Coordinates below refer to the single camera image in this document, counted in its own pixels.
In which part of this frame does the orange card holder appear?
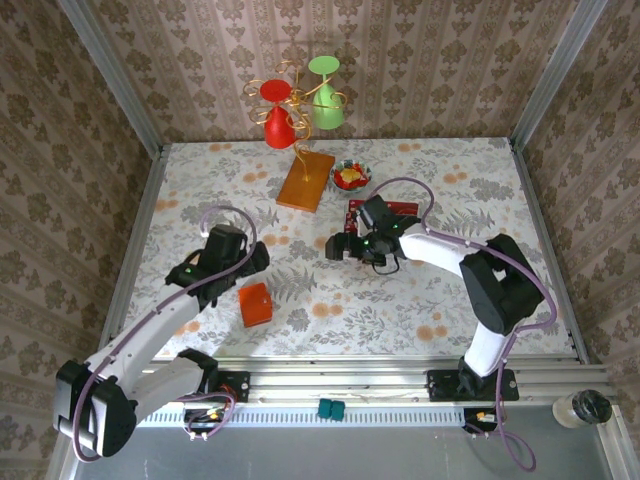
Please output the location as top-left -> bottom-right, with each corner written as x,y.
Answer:
237,282 -> 274,329

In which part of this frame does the small candy bowl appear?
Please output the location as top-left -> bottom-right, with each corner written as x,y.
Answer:
329,158 -> 374,192

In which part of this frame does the red plastic wine glass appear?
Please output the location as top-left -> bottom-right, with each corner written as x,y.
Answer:
259,78 -> 297,150

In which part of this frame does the green plastic wine glass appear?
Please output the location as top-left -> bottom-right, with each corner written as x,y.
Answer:
307,55 -> 346,131

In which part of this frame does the black connector box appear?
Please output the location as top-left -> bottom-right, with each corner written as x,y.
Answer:
182,407 -> 236,434
463,407 -> 500,435

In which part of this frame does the jar with black lid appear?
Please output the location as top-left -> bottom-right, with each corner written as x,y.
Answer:
552,389 -> 614,430

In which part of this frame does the thin black camera cable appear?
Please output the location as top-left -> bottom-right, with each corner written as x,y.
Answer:
372,254 -> 401,277

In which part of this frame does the gold wire rack wooden base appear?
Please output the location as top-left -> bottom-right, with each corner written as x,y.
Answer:
243,59 -> 349,215

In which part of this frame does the aluminium table side rail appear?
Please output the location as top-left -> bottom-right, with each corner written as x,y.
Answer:
98,144 -> 170,364
507,137 -> 591,365

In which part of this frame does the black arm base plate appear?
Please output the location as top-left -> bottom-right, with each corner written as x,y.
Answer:
427,368 -> 520,403
162,370 -> 251,404

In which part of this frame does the aluminium front mounting rail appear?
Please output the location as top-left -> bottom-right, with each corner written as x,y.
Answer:
74,354 -> 614,407

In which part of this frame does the white slotted cable duct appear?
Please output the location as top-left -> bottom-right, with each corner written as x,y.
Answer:
137,403 -> 469,429

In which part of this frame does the aluminium frame post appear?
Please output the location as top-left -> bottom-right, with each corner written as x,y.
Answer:
55,0 -> 166,160
508,0 -> 611,151

